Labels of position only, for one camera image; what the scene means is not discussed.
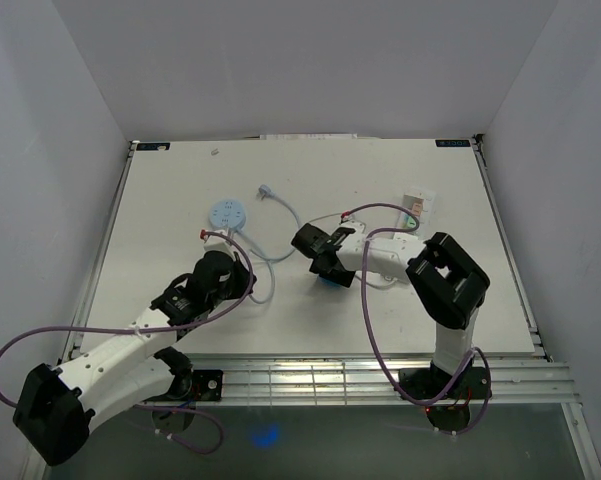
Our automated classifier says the black corner label right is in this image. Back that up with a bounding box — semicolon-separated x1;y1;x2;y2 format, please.
435;139;471;148

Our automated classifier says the black corner label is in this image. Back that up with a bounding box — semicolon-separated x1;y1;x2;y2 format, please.
136;142;171;151
435;139;471;148

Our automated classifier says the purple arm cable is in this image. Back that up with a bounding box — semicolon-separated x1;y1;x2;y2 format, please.
347;202;494;438
0;230;258;455

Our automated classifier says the aluminium frame rail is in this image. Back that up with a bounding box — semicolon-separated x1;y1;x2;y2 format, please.
37;354;579;407

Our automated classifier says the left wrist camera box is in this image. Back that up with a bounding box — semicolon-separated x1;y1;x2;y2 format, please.
200;229;234;258

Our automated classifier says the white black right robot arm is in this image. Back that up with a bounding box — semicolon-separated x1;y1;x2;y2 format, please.
291;221;491;407

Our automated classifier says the round light blue socket hub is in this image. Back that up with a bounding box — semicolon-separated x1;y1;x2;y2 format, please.
208;199;247;231

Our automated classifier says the blue cable winder clip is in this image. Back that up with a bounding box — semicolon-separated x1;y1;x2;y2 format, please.
318;277;341;288

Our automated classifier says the pink small plug adapter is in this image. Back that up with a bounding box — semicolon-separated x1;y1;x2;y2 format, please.
412;201;424;215

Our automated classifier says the white multicolour power strip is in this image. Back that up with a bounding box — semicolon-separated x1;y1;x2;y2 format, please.
392;186;436;241

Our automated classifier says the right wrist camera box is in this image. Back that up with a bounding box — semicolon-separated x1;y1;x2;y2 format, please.
339;212;366;233

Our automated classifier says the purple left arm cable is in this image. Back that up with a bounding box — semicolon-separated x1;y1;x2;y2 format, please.
0;230;258;455

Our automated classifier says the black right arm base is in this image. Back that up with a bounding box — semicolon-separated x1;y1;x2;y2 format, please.
398;351;493;436

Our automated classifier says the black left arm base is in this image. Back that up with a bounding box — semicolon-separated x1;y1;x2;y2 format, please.
142;347;224;402

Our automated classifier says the light blue cable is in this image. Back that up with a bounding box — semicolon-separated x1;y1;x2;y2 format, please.
227;183;304;305

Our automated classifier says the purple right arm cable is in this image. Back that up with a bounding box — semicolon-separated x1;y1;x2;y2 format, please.
347;202;494;438

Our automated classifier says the green small plug adapter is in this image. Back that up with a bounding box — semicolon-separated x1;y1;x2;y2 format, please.
398;214;418;229

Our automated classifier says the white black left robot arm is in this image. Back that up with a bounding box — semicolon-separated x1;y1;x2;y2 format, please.
13;251;256;466

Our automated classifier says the black corner label left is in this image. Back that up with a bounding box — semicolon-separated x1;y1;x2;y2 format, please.
136;142;171;151

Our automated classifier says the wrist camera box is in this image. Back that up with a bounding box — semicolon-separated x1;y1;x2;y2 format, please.
200;229;234;258
339;212;366;233

